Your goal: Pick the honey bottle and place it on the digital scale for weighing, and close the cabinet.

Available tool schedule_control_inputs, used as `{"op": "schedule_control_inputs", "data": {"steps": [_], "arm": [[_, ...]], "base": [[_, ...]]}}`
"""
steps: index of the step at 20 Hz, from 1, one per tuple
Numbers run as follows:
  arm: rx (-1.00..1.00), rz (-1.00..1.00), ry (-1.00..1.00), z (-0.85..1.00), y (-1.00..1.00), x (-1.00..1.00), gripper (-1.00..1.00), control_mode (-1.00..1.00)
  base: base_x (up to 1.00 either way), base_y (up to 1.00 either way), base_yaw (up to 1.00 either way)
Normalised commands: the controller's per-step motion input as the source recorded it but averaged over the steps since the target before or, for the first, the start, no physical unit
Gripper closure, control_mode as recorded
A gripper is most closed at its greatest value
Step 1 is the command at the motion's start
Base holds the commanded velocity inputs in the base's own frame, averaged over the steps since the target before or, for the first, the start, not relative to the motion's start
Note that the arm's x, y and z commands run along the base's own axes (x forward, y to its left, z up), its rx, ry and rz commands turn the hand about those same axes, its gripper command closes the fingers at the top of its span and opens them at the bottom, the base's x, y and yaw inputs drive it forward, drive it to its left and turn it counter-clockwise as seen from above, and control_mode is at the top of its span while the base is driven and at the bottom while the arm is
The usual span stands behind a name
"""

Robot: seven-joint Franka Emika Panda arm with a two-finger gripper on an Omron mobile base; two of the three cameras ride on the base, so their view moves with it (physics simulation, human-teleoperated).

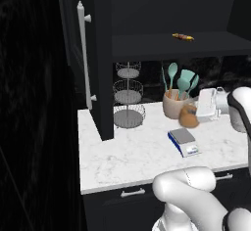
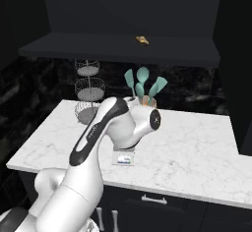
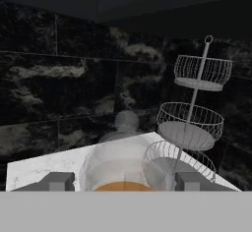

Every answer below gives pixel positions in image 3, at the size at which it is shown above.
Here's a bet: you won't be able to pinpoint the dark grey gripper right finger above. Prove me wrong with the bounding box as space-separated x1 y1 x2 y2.
174 171 236 193

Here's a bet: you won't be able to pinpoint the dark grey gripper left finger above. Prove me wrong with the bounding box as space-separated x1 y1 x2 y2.
13 171 76 193

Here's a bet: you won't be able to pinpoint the clear glass jar orange contents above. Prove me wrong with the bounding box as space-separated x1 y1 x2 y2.
78 109 176 193

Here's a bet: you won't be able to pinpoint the white wire tiered basket stand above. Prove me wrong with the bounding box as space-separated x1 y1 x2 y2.
142 34 233 184

